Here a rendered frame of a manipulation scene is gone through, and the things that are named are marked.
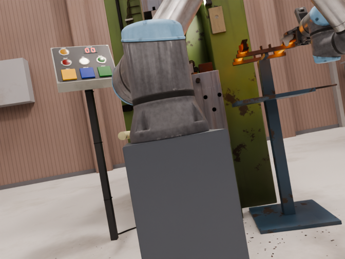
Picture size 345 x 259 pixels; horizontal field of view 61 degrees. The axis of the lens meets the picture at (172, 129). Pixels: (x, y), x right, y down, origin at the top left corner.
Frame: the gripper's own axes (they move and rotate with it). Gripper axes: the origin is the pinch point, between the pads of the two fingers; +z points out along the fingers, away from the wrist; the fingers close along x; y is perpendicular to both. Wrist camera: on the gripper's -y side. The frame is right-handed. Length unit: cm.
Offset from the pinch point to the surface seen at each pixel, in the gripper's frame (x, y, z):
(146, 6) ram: -75, -43, 31
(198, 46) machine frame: -47, -25, 81
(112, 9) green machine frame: -100, -52, 44
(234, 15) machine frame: -20, -32, 49
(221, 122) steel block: -41, 37, 27
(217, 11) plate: -31, -36, 46
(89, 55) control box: -112, -16, 17
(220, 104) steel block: -40, 25, 27
